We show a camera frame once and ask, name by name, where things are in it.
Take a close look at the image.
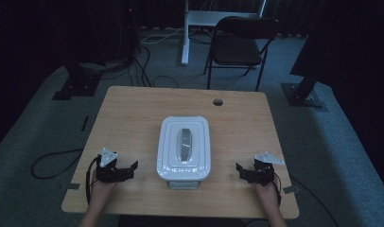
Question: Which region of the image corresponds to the white cable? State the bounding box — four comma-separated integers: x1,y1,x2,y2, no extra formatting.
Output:
140,26,185,45

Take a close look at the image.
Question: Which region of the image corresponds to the person's left hand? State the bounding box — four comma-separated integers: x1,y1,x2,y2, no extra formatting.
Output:
90,180,118,203

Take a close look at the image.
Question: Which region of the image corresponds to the thin black cable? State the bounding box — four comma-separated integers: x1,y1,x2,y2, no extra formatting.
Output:
288,176,340,227

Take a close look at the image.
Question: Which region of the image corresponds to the transparent grey storage box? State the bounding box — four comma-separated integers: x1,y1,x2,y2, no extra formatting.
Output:
166,179,202,191

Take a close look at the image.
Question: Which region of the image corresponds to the black folding chair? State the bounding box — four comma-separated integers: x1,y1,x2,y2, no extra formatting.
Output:
202,16,280,93

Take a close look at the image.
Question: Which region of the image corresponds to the black stand with flat base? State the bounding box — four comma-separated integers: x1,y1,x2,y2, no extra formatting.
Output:
51,61,103,102

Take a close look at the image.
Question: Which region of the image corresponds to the white desk frame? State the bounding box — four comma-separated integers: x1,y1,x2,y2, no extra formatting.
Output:
180,0,268,66

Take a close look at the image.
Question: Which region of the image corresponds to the hand-held gripper cable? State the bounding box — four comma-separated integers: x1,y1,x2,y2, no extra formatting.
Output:
84,156,100,205
272,172,283,207

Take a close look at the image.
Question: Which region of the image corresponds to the black looped cable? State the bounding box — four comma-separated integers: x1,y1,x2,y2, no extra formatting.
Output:
30,148,84,181

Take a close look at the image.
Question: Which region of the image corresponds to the black slanted stand with base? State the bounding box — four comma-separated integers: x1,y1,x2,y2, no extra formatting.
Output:
281,46,328,112

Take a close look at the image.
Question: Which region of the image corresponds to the bundle of black cables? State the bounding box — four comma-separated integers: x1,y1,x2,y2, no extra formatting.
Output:
101,45,181,89

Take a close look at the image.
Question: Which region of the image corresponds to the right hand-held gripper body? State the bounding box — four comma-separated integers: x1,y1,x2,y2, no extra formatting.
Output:
252,151,286,187

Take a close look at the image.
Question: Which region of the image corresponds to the white box lid grey handle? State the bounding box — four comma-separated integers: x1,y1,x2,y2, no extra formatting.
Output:
156,115,212,183

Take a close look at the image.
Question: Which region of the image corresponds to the person's right hand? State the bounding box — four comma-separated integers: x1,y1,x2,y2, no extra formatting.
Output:
254,183,281,210

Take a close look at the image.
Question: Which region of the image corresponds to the person's lap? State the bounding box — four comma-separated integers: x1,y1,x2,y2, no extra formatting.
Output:
117,215,249,227

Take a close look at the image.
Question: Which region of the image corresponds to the right hand-held gripper cable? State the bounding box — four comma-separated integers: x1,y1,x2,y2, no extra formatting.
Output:
272,172,283,207

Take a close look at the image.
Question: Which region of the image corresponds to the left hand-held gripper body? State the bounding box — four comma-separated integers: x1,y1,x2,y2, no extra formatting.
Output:
95,147,122,183

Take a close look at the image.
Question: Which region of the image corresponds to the left hand-held gripper cable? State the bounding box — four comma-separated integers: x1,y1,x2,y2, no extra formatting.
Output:
84,156,100,205

